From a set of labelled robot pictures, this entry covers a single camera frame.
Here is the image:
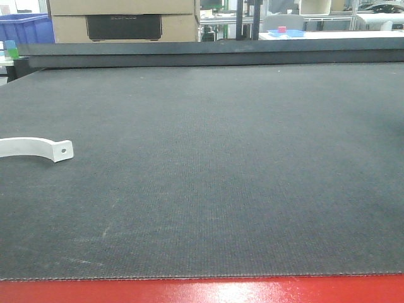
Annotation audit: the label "white PVC pipe clamp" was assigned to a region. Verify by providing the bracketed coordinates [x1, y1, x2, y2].
[1, 137, 74, 163]

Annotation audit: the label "blue tray with pink cube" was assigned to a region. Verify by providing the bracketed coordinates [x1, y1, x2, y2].
[267, 27, 306, 39]

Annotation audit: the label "large cardboard box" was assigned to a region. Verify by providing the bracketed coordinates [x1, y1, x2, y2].
[47, 0, 200, 44]

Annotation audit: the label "blue storage crate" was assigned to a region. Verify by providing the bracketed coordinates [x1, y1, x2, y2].
[1, 13, 55, 44]

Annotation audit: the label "dark raised table rail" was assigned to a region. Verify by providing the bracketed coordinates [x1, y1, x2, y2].
[18, 37, 403, 69]

